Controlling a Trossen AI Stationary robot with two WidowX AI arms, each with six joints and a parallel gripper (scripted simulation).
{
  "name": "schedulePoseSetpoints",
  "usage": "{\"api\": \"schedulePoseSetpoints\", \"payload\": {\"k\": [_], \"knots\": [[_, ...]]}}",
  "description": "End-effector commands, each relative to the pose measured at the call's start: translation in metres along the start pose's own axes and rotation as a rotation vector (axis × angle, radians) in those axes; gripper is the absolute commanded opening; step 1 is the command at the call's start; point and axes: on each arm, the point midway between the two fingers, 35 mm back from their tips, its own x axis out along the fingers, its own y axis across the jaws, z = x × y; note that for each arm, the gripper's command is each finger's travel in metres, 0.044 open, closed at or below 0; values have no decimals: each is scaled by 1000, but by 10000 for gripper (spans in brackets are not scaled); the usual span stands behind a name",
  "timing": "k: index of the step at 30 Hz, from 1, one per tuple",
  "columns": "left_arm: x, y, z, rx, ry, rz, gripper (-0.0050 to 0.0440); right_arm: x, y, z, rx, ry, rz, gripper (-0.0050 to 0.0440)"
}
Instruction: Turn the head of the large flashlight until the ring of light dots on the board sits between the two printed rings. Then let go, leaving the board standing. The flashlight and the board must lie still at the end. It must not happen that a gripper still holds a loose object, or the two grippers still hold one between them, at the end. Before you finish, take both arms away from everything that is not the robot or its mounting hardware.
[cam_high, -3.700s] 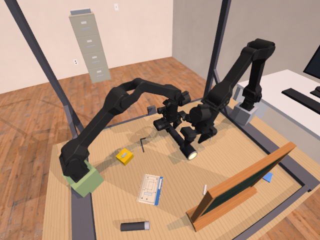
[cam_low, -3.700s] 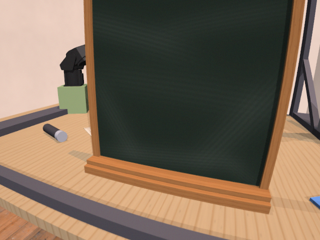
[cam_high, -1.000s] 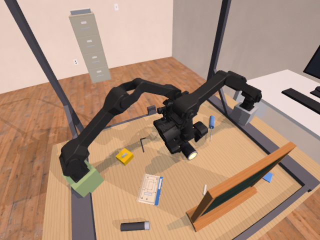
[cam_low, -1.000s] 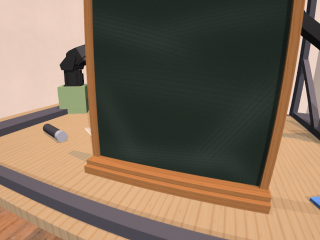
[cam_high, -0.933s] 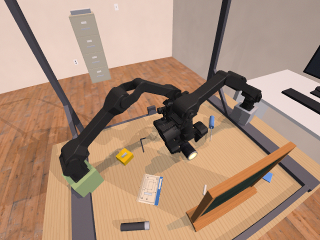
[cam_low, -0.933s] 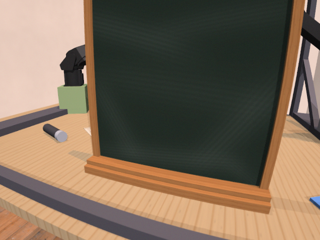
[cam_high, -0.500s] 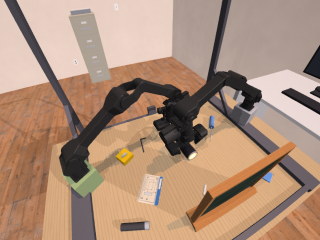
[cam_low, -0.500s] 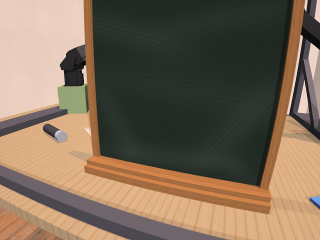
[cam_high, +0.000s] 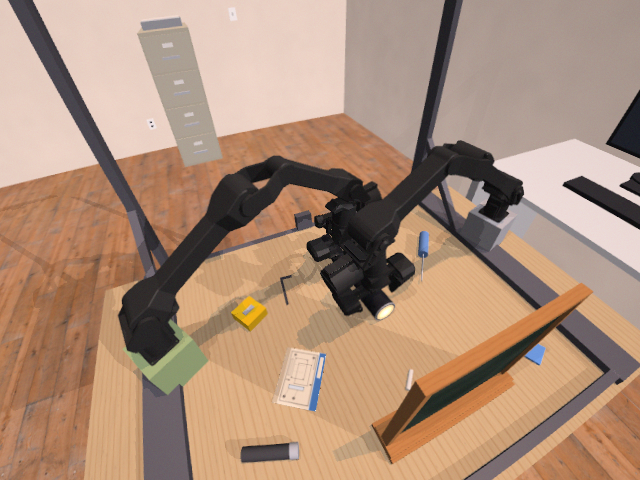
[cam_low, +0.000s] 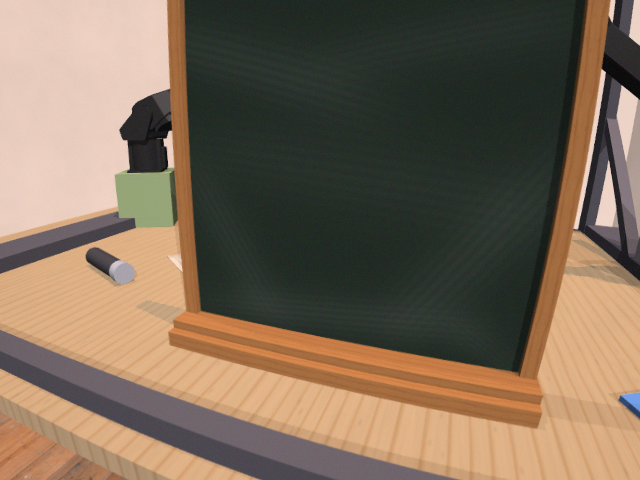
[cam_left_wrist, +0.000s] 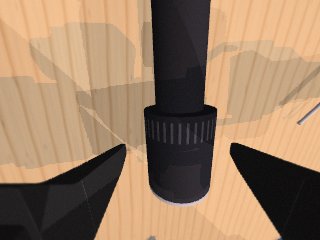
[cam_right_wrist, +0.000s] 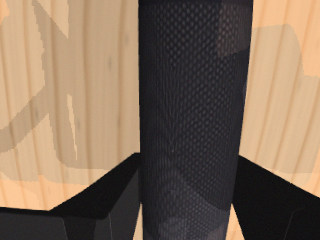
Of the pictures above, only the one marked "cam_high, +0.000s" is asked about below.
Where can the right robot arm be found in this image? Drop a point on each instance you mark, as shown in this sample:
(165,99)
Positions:
(149,305)

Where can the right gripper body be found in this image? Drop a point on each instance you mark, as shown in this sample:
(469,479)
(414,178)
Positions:
(318,248)

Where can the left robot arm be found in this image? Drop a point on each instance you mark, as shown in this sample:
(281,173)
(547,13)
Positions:
(373,226)

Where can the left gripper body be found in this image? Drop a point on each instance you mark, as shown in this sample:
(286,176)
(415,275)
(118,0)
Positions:
(349,302)

